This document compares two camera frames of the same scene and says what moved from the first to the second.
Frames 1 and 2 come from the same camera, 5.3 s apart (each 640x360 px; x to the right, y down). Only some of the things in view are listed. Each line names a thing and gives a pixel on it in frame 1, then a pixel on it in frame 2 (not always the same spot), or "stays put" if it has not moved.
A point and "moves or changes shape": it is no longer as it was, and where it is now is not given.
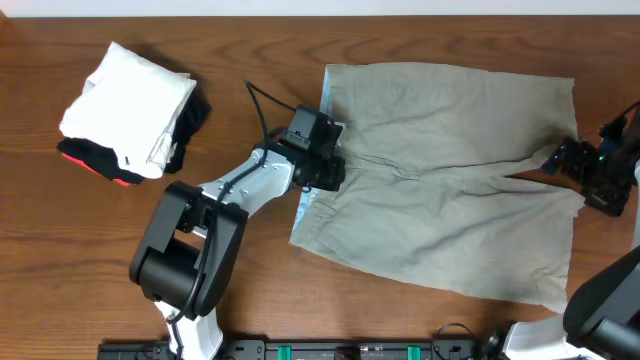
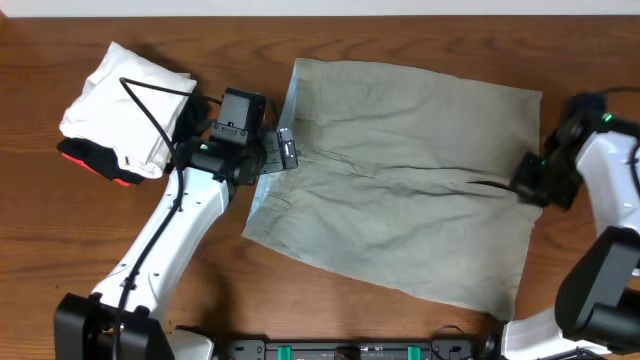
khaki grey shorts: x=427 y=154 moves or changes shape
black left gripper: x=335 y=170 → x=273 y=156
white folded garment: x=132 y=105 stays put
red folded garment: x=81 y=162 stays put
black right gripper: x=611 y=202 → x=522 y=182
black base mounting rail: x=306 y=349 stays put
